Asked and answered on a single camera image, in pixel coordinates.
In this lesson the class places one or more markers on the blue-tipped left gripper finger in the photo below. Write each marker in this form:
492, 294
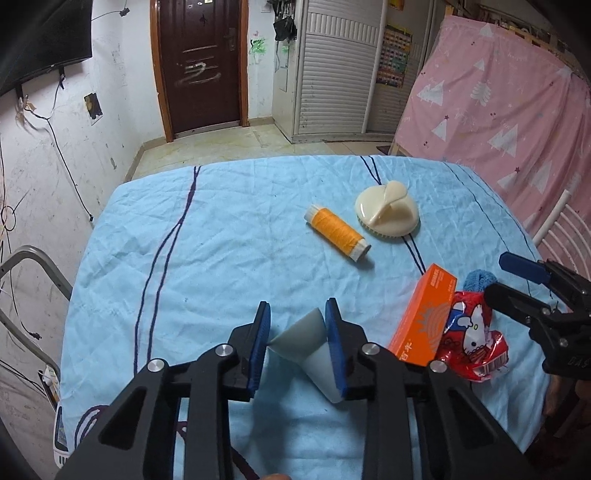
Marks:
524, 267

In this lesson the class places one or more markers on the orange cardboard box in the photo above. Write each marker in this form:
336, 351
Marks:
419, 333

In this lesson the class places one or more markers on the dark brown door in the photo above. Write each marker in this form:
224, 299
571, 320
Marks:
199, 61

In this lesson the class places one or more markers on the cream round brush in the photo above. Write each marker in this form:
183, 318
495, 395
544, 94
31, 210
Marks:
388, 210

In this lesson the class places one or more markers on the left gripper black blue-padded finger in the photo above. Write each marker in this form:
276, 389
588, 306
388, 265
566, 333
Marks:
421, 421
135, 437

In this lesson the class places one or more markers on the colourful wall chart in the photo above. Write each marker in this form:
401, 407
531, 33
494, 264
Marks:
395, 54

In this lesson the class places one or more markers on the grey metal frame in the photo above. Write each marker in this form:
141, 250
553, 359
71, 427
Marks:
35, 297

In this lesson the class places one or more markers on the light blue bed sheet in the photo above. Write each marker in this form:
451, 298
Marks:
177, 259

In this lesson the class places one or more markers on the pink tree-print curtain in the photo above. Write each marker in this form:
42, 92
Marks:
512, 112

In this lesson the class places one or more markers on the white louvered wardrobe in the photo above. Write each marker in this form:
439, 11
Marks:
325, 81

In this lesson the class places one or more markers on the person's right hand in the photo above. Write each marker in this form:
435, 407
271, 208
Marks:
557, 391

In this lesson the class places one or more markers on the white power strip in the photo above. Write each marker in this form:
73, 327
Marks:
50, 384

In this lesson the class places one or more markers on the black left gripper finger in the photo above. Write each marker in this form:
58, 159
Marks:
516, 305

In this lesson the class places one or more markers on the black bag on hook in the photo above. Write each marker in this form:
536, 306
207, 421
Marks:
285, 29

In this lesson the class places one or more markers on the red snoopy snack packet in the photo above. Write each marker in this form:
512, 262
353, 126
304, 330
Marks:
469, 346

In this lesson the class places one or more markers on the white metal chair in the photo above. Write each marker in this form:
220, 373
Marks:
565, 228

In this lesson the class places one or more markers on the black wall television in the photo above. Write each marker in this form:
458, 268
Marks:
40, 36

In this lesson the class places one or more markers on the orange thread spool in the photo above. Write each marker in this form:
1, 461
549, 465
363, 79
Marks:
337, 232

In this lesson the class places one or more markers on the grey paper cone cup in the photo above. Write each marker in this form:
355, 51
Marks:
305, 343

